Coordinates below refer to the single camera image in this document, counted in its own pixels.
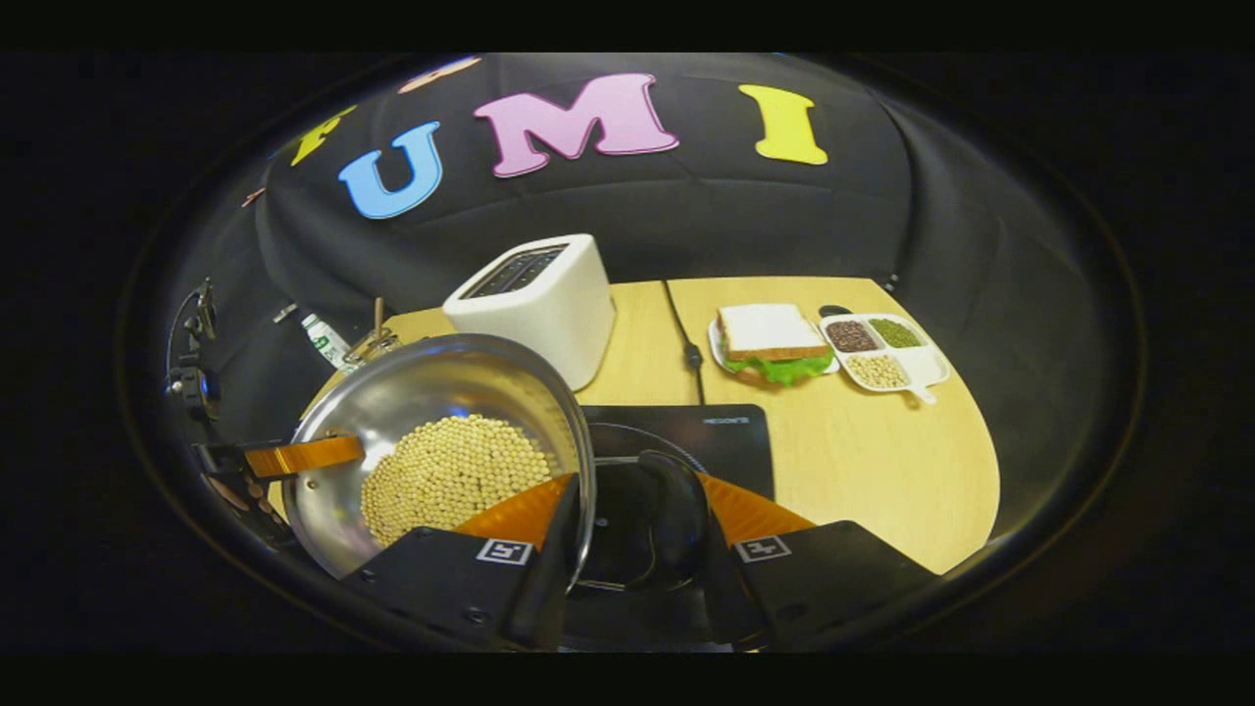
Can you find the pile of soybeans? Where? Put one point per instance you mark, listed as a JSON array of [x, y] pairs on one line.
[[441, 471]]

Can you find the white toaster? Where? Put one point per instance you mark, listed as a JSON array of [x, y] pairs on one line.
[[559, 314]]

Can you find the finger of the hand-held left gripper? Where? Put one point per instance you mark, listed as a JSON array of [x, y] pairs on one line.
[[304, 456]]

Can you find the black backdrop cloth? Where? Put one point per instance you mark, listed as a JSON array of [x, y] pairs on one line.
[[784, 226]]

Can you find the pink clip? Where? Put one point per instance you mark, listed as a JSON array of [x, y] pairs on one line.
[[253, 197]]

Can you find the white divided dish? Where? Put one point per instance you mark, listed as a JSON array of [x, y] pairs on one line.
[[927, 368]]

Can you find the silver metal clip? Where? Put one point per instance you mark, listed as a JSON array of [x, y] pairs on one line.
[[284, 314]]

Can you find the heap of red beans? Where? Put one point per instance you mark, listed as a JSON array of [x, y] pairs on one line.
[[851, 336]]

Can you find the black induction cooktop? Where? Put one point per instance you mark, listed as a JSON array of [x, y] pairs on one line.
[[730, 441]]

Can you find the small heap of soybeans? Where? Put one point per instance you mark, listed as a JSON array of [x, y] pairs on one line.
[[877, 371]]

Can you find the sandwich with lettuce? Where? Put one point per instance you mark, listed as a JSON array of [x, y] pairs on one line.
[[770, 338]]

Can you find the heap of green mung beans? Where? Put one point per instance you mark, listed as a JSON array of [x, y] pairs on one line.
[[894, 333]]

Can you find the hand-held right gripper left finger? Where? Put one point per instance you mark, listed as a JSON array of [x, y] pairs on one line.
[[549, 598]]

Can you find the white drink bottle green label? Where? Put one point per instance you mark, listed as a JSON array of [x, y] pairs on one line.
[[326, 341]]

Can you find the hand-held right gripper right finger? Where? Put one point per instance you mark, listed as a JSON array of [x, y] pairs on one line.
[[721, 588]]

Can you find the small white plate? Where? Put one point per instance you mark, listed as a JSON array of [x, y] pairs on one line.
[[718, 348]]

